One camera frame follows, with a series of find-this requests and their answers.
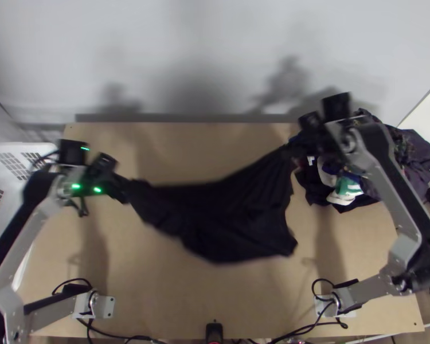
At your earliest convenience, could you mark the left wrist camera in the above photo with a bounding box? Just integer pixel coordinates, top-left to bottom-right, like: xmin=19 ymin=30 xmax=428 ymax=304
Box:
xmin=89 ymin=153 xmax=118 ymax=177

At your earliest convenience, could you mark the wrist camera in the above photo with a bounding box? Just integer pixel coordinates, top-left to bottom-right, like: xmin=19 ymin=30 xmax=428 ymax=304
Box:
xmin=89 ymin=153 xmax=118 ymax=177
xmin=298 ymin=112 xmax=326 ymax=139

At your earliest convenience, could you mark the black t-shirt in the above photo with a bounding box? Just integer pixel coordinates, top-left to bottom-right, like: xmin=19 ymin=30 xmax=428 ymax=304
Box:
xmin=123 ymin=142 xmax=299 ymax=267

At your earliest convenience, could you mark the black cable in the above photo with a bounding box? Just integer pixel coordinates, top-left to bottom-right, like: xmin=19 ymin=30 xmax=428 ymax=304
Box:
xmin=233 ymin=319 xmax=349 ymax=344
xmin=52 ymin=278 xmax=95 ymax=299
xmin=310 ymin=278 xmax=349 ymax=330
xmin=77 ymin=318 xmax=209 ymax=344

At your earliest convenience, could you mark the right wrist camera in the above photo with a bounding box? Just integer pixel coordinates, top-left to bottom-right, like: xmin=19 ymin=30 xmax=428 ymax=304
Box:
xmin=298 ymin=112 xmax=326 ymax=139

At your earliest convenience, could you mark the white laundry basket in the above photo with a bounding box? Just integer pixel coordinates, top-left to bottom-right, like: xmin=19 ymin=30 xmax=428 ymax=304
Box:
xmin=0 ymin=142 xmax=61 ymax=287

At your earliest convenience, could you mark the heap of clothes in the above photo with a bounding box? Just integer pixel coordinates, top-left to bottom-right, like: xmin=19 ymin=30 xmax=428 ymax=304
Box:
xmin=290 ymin=107 xmax=430 ymax=216

